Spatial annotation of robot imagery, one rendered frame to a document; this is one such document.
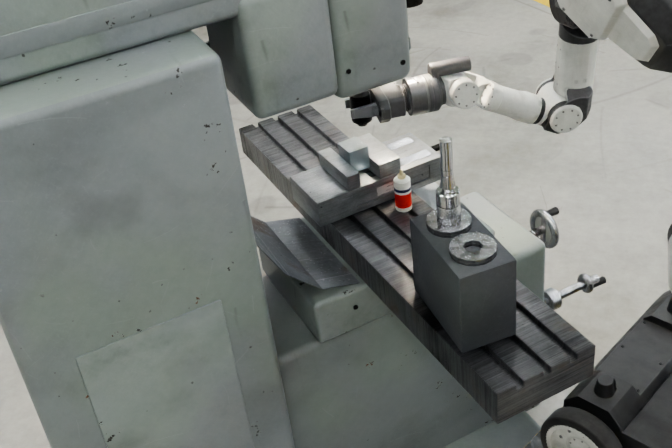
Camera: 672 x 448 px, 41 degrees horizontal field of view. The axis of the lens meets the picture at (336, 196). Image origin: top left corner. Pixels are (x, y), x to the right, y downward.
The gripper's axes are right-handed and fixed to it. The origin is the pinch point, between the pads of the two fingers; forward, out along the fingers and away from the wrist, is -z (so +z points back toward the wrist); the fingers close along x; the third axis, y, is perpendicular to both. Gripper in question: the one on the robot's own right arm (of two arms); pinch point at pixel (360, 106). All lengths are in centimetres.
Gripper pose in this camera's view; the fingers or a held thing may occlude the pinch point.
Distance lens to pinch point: 206.9
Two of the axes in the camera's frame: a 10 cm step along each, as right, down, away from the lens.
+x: 2.2, 5.2, -8.3
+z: 9.7, -2.1, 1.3
